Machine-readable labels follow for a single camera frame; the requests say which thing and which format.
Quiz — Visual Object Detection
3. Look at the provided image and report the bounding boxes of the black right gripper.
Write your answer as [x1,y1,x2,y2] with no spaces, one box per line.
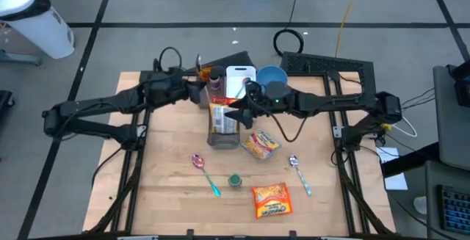
[224,84,271,130]

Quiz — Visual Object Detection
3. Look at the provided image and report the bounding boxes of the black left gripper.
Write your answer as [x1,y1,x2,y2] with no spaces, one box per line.
[176,80,207,104]

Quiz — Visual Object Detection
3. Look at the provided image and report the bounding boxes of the small brown orange snack packet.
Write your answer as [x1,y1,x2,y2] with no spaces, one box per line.
[199,66,214,83]

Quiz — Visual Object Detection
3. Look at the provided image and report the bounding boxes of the purple-labelled spice jar black lid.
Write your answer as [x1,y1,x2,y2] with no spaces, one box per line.
[209,73,223,92]

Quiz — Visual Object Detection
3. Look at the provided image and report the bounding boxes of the yellow Maruchan ramen packet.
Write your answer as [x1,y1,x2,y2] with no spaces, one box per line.
[209,103,240,135]

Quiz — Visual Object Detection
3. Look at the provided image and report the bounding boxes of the pink spoon teal handle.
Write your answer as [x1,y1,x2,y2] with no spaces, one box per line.
[191,153,222,198]

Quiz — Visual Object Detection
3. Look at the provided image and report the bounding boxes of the white plastic bin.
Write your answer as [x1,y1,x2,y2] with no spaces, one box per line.
[225,65,257,103]

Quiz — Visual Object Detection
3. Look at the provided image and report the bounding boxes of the blue bowl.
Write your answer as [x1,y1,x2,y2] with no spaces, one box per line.
[256,65,289,87]

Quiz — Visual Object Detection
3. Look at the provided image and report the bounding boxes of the green spice jar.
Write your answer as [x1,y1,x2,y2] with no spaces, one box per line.
[228,172,243,189]

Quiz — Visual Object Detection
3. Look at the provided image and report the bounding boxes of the black perforated metal box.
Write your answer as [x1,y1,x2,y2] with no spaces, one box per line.
[281,51,377,98]

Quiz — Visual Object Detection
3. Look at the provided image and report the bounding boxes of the orange Maruchan ramen packet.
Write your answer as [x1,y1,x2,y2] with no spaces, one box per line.
[251,182,294,219]

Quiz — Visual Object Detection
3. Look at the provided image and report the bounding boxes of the white trash can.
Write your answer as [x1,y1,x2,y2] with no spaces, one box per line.
[0,0,76,60]

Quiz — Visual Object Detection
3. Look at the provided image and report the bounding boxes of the white paper sheet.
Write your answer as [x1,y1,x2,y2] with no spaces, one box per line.
[376,146,408,192]

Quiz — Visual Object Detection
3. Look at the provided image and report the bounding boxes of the grey metal stand foot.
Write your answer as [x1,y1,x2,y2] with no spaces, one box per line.
[0,50,42,67]

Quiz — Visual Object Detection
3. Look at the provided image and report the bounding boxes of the grey keyboard desk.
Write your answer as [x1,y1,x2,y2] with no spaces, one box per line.
[424,160,470,240]

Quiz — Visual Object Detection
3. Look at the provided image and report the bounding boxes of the grey side desk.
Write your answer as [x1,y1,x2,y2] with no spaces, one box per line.
[432,65,470,171]

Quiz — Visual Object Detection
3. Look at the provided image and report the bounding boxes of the black device on desk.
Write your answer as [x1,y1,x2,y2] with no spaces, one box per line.
[446,59,470,108]

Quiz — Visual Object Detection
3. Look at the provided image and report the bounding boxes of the black backlit keyboard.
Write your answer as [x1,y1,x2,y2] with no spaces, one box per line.
[435,183,470,236]

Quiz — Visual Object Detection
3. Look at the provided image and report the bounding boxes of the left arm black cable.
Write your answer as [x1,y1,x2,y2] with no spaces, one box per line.
[156,46,184,74]

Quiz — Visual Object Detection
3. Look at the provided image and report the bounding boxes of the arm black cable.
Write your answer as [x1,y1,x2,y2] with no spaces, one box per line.
[253,96,308,143]
[156,46,184,74]

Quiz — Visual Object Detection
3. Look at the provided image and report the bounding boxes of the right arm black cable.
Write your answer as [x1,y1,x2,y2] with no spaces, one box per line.
[253,96,308,143]

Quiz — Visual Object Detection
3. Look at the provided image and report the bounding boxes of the silver spoon striped blue handle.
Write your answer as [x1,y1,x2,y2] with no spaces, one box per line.
[288,154,313,197]

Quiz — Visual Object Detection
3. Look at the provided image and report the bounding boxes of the coiled black cable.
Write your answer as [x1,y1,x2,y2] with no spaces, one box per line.
[272,29,304,58]

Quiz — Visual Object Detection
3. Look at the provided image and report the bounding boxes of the straight black cable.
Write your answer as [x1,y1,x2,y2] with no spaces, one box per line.
[287,0,302,31]

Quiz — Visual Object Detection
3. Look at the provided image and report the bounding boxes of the yellow cable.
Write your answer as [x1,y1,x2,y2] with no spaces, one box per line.
[334,0,363,58]

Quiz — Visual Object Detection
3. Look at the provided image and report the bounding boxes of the black aluminium table frame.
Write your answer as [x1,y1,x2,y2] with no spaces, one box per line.
[83,58,396,240]

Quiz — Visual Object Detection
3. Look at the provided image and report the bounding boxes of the white cables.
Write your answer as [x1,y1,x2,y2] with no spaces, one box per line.
[388,116,419,138]

